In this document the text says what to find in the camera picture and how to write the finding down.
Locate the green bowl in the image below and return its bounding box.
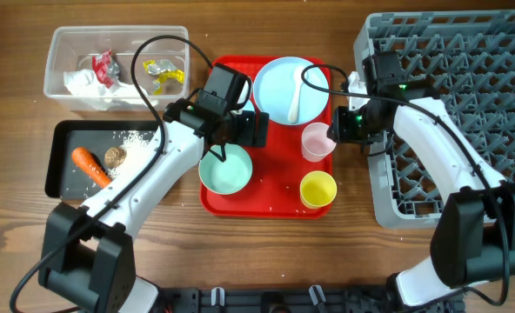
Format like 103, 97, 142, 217
198, 143, 253, 195

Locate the small light blue bowl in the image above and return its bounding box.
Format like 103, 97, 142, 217
238, 100, 255, 114

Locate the orange carrot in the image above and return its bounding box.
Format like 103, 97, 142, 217
71, 147, 111, 188

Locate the red plastic tray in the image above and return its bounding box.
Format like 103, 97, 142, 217
199, 56, 332, 219

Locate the brown walnut shell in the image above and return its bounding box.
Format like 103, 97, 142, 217
104, 147, 126, 169

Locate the black rectangular tray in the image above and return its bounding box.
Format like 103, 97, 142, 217
44, 120, 157, 201

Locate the yellow foil wrapper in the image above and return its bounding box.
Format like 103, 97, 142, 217
143, 59, 185, 95

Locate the clear plastic waste bin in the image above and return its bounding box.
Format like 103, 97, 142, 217
43, 25, 191, 111

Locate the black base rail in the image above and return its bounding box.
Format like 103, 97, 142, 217
77, 284, 466, 313

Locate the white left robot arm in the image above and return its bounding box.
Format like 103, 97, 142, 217
38, 63, 255, 312

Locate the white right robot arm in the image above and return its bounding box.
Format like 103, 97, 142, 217
327, 51, 515, 312

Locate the red foil wrapper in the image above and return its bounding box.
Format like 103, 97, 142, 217
91, 50, 120, 89

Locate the pink plastic cup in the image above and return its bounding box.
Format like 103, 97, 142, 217
301, 123, 337, 163

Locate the grey dishwasher rack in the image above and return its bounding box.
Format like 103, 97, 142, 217
353, 10, 515, 229

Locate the crumpled white tissue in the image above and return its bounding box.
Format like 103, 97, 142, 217
63, 70, 145, 110

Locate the yellow plastic cup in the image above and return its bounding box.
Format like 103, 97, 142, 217
299, 170, 338, 209

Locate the white plastic spoon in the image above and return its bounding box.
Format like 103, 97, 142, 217
287, 66, 305, 123

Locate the white rice pile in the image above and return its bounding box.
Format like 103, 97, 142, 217
105, 130, 154, 180

